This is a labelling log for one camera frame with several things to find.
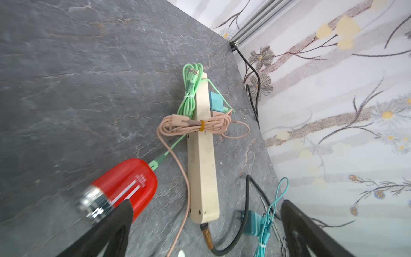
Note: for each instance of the red shaver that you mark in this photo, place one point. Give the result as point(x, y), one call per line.
point(132, 180)

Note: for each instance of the beige power strip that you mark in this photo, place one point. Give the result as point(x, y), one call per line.
point(204, 203)

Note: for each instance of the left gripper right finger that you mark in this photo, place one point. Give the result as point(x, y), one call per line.
point(306, 239)

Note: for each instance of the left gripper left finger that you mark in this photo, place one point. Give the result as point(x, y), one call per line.
point(110, 235)

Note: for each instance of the teal charger end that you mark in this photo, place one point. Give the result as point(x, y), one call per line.
point(216, 102)
point(253, 224)

